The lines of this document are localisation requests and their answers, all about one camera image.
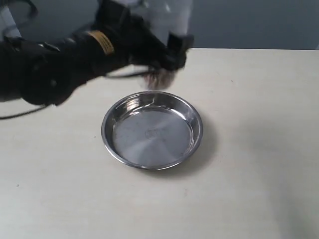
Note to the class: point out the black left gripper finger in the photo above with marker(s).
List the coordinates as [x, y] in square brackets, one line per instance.
[174, 57]

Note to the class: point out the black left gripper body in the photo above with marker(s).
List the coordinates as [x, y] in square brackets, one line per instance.
[124, 21]

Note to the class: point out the clear plastic shaker bottle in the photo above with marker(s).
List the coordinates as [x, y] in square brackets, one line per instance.
[165, 42]

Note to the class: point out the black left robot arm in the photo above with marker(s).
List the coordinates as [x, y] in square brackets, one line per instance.
[45, 74]

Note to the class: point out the round stainless steel plate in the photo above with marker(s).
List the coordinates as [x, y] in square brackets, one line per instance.
[152, 130]

